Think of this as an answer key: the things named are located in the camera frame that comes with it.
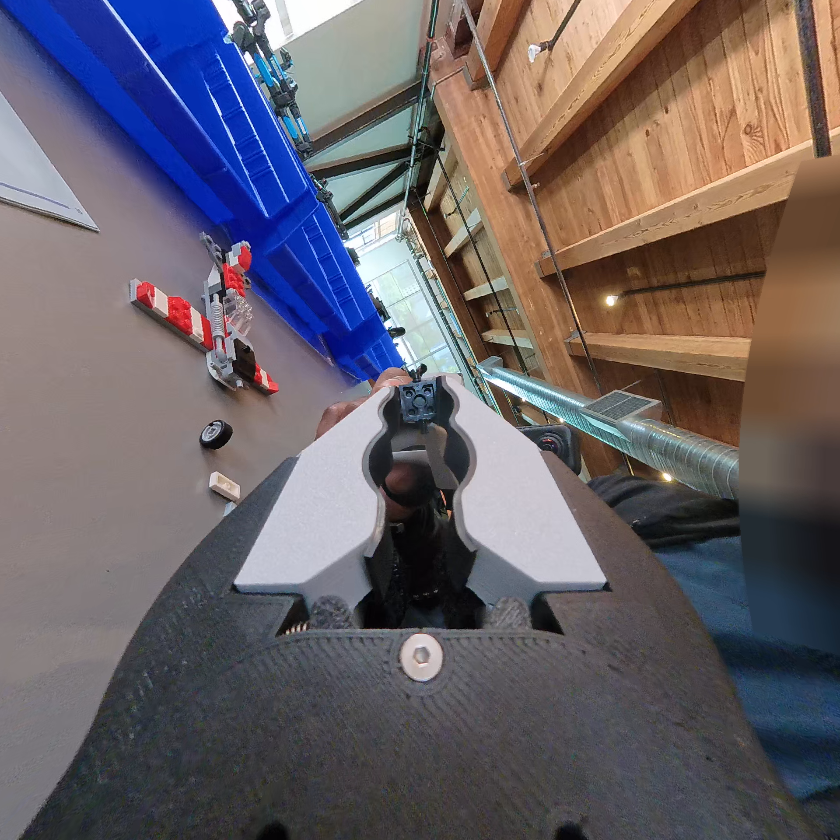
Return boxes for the person's right hand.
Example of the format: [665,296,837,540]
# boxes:
[315,368,416,441]

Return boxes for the red white toy brick airplane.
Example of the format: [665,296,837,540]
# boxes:
[129,231,280,396]

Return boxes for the person's legs in jeans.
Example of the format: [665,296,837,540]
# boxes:
[657,536,840,804]

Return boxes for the silver ventilation duct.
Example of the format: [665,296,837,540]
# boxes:
[479,361,740,500]

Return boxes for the grey desk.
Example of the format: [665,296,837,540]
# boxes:
[0,14,368,840]

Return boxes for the black camera tripod rig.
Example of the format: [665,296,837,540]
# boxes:
[226,0,316,154]

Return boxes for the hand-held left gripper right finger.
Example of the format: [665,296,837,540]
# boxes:
[440,374,609,609]

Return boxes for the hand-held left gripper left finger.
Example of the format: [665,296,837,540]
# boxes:
[234,384,400,619]

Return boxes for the small grey toy piece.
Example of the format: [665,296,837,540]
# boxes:
[398,377,443,426]

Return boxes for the white instruction booklet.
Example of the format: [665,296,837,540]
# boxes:
[0,92,101,233]

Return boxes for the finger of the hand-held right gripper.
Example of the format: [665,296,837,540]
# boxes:
[389,444,455,493]

